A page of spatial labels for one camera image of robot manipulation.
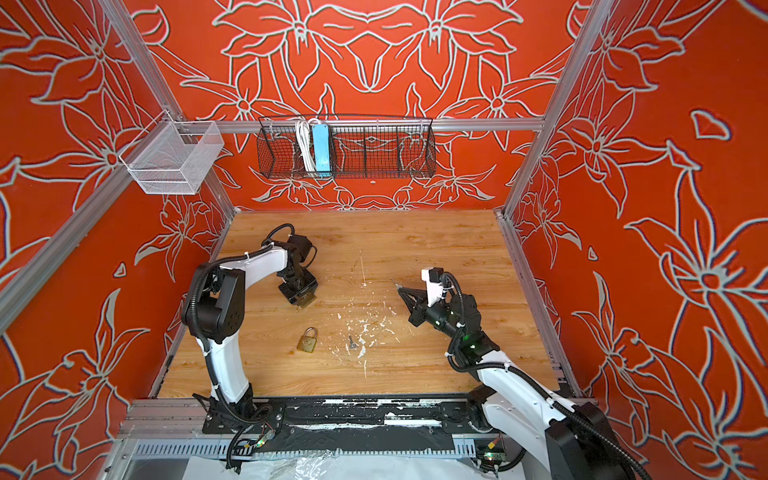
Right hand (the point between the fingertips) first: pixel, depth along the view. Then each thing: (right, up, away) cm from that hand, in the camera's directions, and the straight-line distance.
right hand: (396, 292), depth 76 cm
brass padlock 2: (-26, -17, +9) cm, 32 cm away
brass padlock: (-28, -5, +17) cm, 33 cm away
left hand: (-27, -4, +20) cm, 34 cm away
